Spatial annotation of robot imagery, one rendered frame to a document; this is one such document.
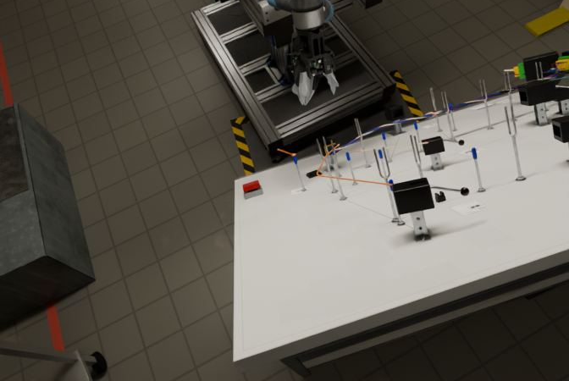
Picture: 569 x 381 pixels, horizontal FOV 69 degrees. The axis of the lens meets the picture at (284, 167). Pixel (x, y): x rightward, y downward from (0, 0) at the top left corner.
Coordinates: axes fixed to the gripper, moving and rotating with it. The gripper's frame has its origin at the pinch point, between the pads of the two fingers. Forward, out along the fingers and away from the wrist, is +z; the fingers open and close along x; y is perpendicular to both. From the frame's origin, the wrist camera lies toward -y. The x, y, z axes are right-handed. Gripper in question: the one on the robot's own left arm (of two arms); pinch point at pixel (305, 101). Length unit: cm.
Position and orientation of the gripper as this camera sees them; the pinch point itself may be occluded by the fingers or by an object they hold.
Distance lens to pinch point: 133.6
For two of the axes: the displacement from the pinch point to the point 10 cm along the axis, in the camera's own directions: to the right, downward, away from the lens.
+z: -0.6, 9.9, 1.5
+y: -5.6, 1.0, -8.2
